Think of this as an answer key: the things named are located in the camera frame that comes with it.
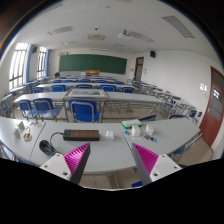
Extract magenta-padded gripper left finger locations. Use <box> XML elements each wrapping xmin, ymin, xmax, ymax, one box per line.
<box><xmin>39</xmin><ymin>142</ymin><xmax>92</xmax><ymax>185</ymax></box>

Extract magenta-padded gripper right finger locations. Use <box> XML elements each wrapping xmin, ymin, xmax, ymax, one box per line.
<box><xmin>130</xmin><ymin>142</ymin><xmax>184</xmax><ymax>186</ymax></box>

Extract dark printed card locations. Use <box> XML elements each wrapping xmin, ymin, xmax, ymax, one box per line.
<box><xmin>143</xmin><ymin>134</ymin><xmax>158</xmax><ymax>143</ymax></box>

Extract black brown power strip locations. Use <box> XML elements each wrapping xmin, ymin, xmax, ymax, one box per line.
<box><xmin>62</xmin><ymin>129</ymin><xmax>101</xmax><ymax>142</ymax></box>

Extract small white box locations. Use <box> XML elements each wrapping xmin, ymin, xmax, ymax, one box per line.
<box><xmin>131</xmin><ymin>124</ymin><xmax>142</xmax><ymax>137</ymax></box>
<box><xmin>145</xmin><ymin>124</ymin><xmax>155</xmax><ymax>136</ymax></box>

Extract green and white pack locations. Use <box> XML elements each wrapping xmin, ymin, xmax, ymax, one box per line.
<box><xmin>121</xmin><ymin>119</ymin><xmax>143</xmax><ymax>130</ymax></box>

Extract group of blue chairs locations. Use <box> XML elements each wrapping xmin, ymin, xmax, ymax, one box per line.
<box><xmin>0</xmin><ymin>74</ymin><xmax>204</xmax><ymax>124</ymax></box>

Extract yellow tape roll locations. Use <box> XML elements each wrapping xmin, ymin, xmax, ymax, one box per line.
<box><xmin>22</xmin><ymin>132</ymin><xmax>33</xmax><ymax>142</ymax></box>

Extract framed panel on desk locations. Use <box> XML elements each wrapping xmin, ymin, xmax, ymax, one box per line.
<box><xmin>63</xmin><ymin>88</ymin><xmax>108</xmax><ymax>100</ymax></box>

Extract rows of grey desks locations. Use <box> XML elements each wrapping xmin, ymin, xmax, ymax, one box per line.
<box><xmin>0</xmin><ymin>75</ymin><xmax>198</xmax><ymax>123</ymax></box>

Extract large red-brown door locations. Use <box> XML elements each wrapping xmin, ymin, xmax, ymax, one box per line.
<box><xmin>199</xmin><ymin>65</ymin><xmax>224</xmax><ymax>148</ymax></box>

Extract orange wooden lectern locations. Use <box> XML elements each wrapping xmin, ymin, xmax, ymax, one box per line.
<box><xmin>84</xmin><ymin>69</ymin><xmax>101</xmax><ymax>76</ymax></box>

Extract small red-brown door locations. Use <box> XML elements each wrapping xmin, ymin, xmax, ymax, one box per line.
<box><xmin>133</xmin><ymin>56</ymin><xmax>145</xmax><ymax>82</ymax></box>

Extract green chalkboard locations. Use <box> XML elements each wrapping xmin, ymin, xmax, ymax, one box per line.
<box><xmin>58</xmin><ymin>54</ymin><xmax>128</xmax><ymax>75</ymax></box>

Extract blue curtain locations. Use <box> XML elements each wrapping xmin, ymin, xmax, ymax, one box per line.
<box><xmin>44</xmin><ymin>48</ymin><xmax>52</xmax><ymax>78</ymax></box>
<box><xmin>25</xmin><ymin>44</ymin><xmax>34</xmax><ymax>84</ymax></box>

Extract narrow bright window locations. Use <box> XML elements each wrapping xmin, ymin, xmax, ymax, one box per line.
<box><xmin>36</xmin><ymin>46</ymin><xmax>48</xmax><ymax>79</ymax></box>

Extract large bright window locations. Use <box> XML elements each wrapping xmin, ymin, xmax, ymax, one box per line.
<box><xmin>8</xmin><ymin>42</ymin><xmax>29</xmax><ymax>91</ymax></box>

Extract ceiling air conditioner vent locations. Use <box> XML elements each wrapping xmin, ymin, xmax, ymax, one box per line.
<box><xmin>87</xmin><ymin>33</ymin><xmax>107</xmax><ymax>41</ymax></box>

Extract white ceiling projector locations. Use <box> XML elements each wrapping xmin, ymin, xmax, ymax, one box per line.
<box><xmin>117</xmin><ymin>29</ymin><xmax>132</xmax><ymax>39</ymax></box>

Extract group of ceiling lights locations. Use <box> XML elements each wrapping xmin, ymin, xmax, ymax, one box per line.
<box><xmin>47</xmin><ymin>14</ymin><xmax>197</xmax><ymax>51</ymax></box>

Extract black power strip cable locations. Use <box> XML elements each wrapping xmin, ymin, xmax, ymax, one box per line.
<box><xmin>38</xmin><ymin>131</ymin><xmax>65</xmax><ymax>158</ymax></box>

